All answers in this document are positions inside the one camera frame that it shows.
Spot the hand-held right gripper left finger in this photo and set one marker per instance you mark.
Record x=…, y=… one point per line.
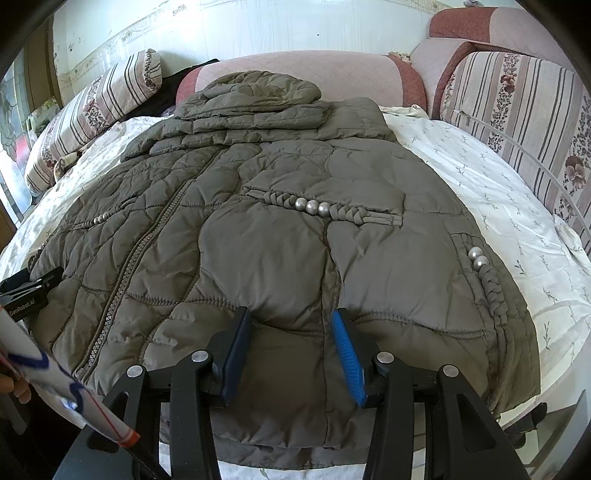
x=235, y=355

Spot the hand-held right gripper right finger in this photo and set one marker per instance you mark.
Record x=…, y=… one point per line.
x=348, y=360

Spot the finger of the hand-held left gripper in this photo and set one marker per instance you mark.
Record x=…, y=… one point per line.
x=27, y=284

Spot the grey-brown puffer jacket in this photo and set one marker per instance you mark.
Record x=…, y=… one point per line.
x=277, y=258

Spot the person's left hand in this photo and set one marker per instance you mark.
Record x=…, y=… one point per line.
x=18, y=390

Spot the striped floral bolster pillow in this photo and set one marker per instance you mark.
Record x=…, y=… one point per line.
x=92, y=110

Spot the white leaf-print bed quilt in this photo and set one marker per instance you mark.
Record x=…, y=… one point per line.
x=485, y=194

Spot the black cloth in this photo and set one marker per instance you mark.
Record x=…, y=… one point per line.
x=161, y=92

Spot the pink and red headboard cushion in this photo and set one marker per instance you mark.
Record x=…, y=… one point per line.
x=300, y=69

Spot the striped floral backrest pillow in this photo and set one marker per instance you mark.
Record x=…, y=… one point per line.
x=521, y=115

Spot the pink and red corner cushion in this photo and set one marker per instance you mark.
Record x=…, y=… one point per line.
x=438, y=74

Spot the pink and red upper cushion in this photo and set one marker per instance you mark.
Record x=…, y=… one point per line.
x=489, y=25

